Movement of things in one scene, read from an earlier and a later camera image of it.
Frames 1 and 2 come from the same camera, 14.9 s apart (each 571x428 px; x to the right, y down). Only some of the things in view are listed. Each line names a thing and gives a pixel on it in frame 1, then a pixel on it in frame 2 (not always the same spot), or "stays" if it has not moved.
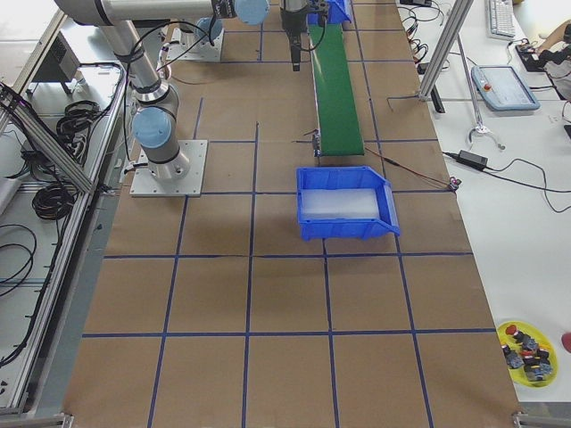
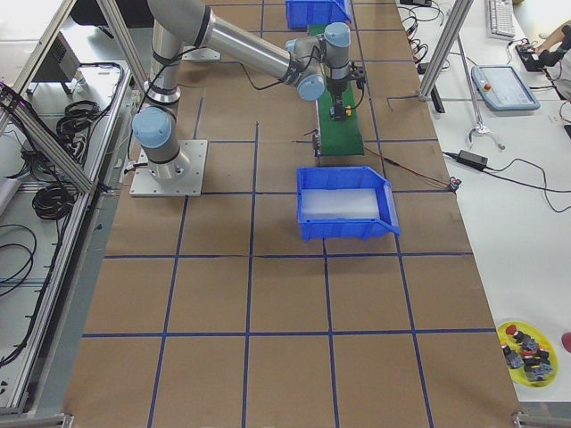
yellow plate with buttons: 530,357 stays
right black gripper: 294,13 to 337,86
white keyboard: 500,20 stays
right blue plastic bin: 339,11 stays
